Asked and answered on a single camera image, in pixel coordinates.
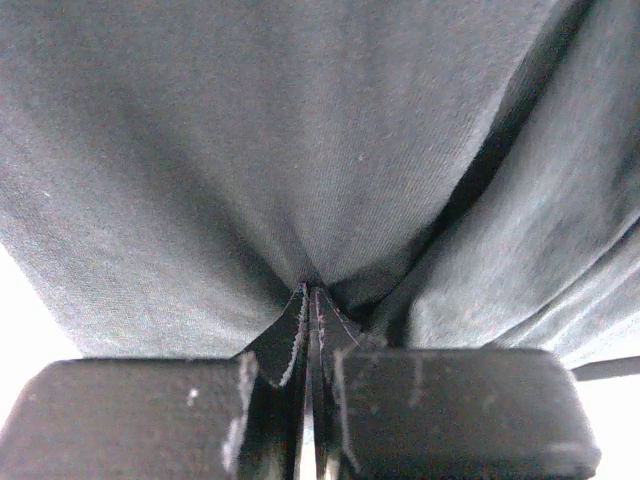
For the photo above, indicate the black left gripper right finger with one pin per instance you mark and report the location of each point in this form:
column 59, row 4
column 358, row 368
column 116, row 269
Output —
column 386, row 413

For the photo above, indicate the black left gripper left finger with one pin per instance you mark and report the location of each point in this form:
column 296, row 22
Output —
column 133, row 418

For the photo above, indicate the black t shirt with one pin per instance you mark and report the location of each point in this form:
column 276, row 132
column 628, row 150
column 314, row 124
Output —
column 455, row 173

